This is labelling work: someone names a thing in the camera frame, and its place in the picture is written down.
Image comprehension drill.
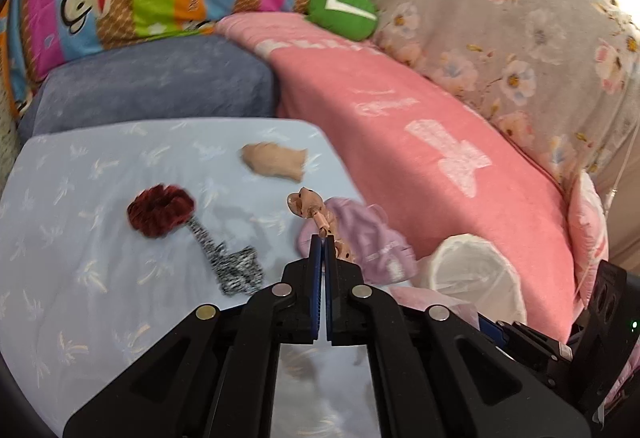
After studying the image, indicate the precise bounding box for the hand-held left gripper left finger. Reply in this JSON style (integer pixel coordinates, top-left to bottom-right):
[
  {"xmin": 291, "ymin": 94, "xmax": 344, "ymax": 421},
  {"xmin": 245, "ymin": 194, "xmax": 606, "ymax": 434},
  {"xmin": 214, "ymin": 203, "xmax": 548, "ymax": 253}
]
[{"xmin": 62, "ymin": 234, "xmax": 325, "ymax": 438}]

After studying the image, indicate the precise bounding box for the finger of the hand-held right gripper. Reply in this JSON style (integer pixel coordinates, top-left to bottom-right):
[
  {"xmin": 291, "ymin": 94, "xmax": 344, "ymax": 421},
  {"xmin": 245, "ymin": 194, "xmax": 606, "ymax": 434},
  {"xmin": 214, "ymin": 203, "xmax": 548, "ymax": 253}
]
[{"xmin": 475, "ymin": 312, "xmax": 573, "ymax": 386}]

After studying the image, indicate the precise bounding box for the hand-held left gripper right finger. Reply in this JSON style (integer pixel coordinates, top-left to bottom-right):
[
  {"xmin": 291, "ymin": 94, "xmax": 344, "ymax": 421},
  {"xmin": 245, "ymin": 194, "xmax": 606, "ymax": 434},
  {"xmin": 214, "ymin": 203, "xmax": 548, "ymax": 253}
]
[{"xmin": 325, "ymin": 238, "xmax": 593, "ymax": 438}]

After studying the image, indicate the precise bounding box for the pale pink cloth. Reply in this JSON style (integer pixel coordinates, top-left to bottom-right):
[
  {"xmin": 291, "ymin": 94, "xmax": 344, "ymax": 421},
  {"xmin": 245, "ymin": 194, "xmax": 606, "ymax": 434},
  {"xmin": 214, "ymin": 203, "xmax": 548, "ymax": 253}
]
[{"xmin": 390, "ymin": 287, "xmax": 481, "ymax": 323}]

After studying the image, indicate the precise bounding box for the white bin with plastic liner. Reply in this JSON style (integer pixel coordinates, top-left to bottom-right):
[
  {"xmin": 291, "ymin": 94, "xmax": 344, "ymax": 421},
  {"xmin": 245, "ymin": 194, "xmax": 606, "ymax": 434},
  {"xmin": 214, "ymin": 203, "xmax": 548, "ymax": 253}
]
[{"xmin": 417, "ymin": 234, "xmax": 528, "ymax": 326}]

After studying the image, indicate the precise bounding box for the purple cloth garment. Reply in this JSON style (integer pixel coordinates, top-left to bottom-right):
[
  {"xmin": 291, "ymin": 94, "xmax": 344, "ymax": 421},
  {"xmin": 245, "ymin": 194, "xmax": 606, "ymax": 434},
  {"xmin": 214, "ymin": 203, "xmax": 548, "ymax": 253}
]
[{"xmin": 296, "ymin": 197, "xmax": 420, "ymax": 285}]

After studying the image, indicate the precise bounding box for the black and white speckled sock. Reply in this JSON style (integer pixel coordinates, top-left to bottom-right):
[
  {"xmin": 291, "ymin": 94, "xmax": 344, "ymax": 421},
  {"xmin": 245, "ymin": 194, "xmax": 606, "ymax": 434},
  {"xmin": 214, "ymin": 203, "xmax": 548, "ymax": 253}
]
[{"xmin": 187, "ymin": 215, "xmax": 265, "ymax": 296}]

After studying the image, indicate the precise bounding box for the pink pillow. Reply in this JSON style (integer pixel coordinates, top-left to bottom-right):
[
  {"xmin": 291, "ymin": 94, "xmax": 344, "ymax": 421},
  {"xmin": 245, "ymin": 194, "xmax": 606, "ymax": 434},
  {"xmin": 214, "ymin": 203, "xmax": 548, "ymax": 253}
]
[{"xmin": 567, "ymin": 170, "xmax": 611, "ymax": 309}]

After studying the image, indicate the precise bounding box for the beige cloth lump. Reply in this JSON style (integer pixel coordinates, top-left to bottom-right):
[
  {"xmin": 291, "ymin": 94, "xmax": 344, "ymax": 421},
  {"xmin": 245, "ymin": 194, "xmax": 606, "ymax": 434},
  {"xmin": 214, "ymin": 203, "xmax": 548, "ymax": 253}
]
[{"xmin": 241, "ymin": 143, "xmax": 308, "ymax": 183}]

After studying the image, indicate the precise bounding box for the dark red scrunchie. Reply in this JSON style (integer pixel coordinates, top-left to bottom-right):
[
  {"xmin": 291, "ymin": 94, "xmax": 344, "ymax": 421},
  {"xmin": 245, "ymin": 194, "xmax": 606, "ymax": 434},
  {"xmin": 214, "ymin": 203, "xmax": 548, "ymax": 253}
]
[{"xmin": 126, "ymin": 184, "xmax": 197, "ymax": 239}]

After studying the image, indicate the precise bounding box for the pink printed blanket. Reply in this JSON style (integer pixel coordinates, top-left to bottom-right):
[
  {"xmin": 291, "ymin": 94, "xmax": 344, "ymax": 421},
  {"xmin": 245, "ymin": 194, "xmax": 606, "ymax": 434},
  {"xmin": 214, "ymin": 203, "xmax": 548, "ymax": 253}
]
[{"xmin": 216, "ymin": 12, "xmax": 583, "ymax": 344}]

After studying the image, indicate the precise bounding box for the light blue patterned tablecloth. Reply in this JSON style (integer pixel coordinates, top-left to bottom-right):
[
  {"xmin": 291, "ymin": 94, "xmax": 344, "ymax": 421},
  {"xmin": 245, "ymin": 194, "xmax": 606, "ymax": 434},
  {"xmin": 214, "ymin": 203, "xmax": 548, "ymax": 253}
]
[{"xmin": 0, "ymin": 118, "xmax": 381, "ymax": 438}]

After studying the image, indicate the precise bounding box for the green round cushion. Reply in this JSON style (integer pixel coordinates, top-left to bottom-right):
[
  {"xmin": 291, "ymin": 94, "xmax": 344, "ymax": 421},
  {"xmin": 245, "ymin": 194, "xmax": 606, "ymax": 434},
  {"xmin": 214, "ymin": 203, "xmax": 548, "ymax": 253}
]
[{"xmin": 306, "ymin": 0, "xmax": 379, "ymax": 41}]

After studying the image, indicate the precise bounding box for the blue-grey cushion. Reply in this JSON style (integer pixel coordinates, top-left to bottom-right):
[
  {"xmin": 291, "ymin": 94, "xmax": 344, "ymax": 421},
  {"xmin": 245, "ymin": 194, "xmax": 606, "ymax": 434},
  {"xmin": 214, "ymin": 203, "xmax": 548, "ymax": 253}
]
[{"xmin": 17, "ymin": 35, "xmax": 278, "ymax": 143}]

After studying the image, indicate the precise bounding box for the grey floral cloth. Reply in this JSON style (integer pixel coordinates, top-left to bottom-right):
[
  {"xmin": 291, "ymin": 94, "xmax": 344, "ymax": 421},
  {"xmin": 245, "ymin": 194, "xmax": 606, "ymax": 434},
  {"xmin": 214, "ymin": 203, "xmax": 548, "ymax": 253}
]
[{"xmin": 335, "ymin": 0, "xmax": 640, "ymax": 199}]

